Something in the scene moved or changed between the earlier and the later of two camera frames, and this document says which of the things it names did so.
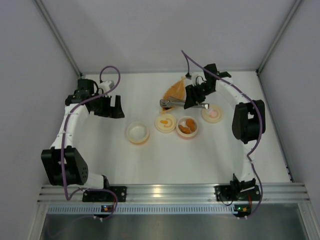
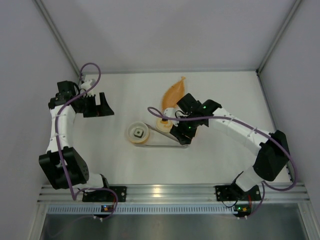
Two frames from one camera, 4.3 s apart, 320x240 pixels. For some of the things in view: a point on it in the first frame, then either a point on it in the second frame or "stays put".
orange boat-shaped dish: [176, 90] stays put
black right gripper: [195, 92] to [182, 132]
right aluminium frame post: [295, 5] stays put
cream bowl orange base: [137, 133] stays put
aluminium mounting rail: [274, 193] stays put
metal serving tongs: [167, 103] to [173, 145]
